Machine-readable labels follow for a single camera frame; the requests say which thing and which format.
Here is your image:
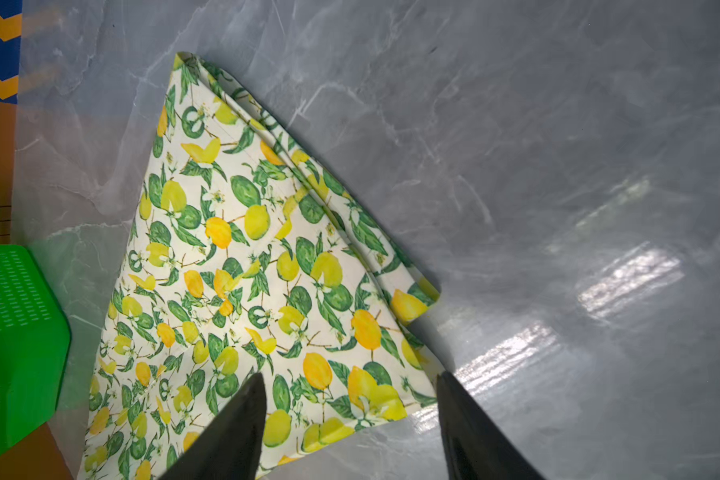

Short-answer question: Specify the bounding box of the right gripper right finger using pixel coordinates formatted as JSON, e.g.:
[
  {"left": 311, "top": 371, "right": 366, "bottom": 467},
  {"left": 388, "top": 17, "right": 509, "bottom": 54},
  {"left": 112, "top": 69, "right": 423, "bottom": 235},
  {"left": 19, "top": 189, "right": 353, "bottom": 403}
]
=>
[{"left": 436, "top": 371, "right": 543, "bottom": 480}]

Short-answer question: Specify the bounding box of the yellow green patterned skirt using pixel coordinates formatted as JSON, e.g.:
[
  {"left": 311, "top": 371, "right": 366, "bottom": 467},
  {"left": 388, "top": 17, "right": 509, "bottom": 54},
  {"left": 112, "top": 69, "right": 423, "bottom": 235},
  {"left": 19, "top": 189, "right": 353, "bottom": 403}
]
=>
[{"left": 78, "top": 52, "right": 440, "bottom": 479}]

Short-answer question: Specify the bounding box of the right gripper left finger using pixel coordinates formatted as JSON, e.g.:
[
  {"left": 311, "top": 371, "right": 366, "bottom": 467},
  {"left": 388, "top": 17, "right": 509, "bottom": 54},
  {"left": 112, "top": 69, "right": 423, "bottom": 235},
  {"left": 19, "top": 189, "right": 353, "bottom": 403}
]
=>
[{"left": 161, "top": 373, "right": 267, "bottom": 480}]

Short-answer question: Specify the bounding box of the green plastic basket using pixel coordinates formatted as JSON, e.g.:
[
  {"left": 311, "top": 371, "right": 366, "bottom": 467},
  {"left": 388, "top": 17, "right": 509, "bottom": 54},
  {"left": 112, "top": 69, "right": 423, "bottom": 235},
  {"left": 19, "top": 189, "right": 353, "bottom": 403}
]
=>
[{"left": 0, "top": 245, "right": 71, "bottom": 456}]

